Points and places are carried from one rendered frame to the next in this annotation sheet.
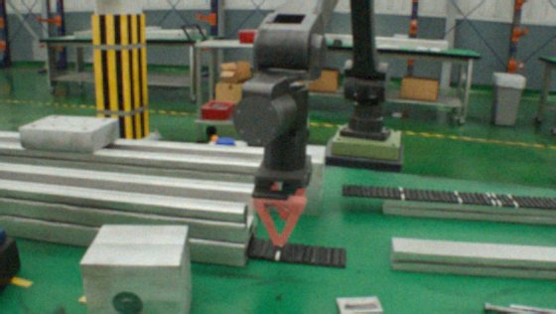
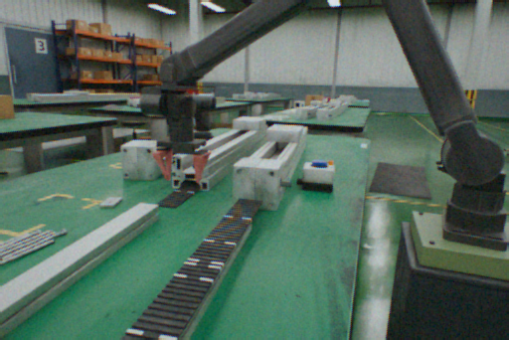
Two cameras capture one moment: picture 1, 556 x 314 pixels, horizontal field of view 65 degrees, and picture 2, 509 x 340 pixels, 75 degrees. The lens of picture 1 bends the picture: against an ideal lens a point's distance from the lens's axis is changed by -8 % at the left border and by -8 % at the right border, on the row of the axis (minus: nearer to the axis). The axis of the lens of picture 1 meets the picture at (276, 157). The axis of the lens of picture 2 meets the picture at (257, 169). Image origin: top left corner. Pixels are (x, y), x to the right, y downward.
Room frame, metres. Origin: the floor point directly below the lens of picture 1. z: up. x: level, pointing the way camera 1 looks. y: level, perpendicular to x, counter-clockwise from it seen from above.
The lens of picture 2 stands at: (0.83, -0.78, 1.04)
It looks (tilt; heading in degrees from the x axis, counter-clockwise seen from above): 14 degrees down; 94
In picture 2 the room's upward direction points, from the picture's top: 2 degrees clockwise
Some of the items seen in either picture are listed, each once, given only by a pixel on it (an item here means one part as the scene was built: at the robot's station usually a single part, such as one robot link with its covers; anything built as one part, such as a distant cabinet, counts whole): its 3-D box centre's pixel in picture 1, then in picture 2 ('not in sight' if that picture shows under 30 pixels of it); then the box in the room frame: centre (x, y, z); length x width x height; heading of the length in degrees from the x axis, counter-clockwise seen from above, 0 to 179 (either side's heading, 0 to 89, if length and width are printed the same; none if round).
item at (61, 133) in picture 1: (70, 139); (285, 136); (0.85, 0.40, 0.87); 0.16 x 0.11 x 0.07; 82
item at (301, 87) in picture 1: (284, 106); (178, 105); (0.59, -0.01, 0.99); 0.07 x 0.06 x 0.07; 159
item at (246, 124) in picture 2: not in sight; (250, 126); (0.70, 0.68, 0.87); 0.16 x 0.11 x 0.07; 82
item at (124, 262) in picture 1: (143, 275); (147, 159); (0.45, 0.15, 0.83); 0.11 x 0.10 x 0.10; 5
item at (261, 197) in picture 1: (281, 208); (172, 161); (0.57, -0.01, 0.86); 0.07 x 0.07 x 0.09; 82
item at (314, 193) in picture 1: (298, 176); (263, 183); (0.80, -0.04, 0.83); 0.12 x 0.09 x 0.10; 172
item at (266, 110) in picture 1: (277, 84); (165, 90); (0.56, 0.00, 1.03); 0.12 x 0.09 x 0.12; 159
